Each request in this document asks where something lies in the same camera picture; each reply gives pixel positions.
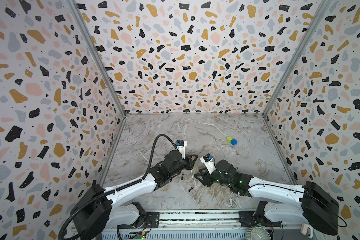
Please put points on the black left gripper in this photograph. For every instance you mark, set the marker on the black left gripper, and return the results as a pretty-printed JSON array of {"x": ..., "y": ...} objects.
[{"x": 188, "y": 160}]

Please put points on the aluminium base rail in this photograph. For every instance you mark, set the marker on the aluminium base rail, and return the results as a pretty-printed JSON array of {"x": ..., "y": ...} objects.
[{"x": 203, "y": 225}]

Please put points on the aluminium corner post left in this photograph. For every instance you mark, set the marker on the aluminium corner post left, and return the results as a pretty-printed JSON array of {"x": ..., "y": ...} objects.
[{"x": 72, "y": 5}]

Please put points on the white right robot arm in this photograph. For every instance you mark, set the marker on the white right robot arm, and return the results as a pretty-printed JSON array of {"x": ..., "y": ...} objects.
[{"x": 302, "y": 204}]

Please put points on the white clip device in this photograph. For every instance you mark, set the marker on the white clip device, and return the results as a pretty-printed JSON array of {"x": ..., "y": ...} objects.
[{"x": 307, "y": 231}]

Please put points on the grey ribbed fan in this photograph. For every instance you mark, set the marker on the grey ribbed fan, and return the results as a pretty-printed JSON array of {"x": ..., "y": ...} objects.
[{"x": 257, "y": 233}]

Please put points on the aluminium corner post right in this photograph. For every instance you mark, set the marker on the aluminium corner post right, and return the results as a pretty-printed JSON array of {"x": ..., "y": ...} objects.
[{"x": 319, "y": 14}]

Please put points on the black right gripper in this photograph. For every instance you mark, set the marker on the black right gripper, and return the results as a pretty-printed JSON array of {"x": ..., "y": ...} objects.
[{"x": 202, "y": 174}]

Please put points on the blue cube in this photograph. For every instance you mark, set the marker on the blue cube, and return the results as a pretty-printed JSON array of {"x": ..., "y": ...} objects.
[{"x": 234, "y": 142}]

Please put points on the aluminium corner post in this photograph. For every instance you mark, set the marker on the aluminium corner post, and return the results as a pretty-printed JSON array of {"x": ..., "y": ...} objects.
[
  {"x": 319, "y": 14},
  {"x": 72, "y": 5}
]

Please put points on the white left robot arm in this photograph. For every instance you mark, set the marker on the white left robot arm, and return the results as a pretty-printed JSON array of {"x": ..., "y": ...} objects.
[{"x": 102, "y": 207}]

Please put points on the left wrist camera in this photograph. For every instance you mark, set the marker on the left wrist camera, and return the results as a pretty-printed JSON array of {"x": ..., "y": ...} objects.
[{"x": 181, "y": 146}]

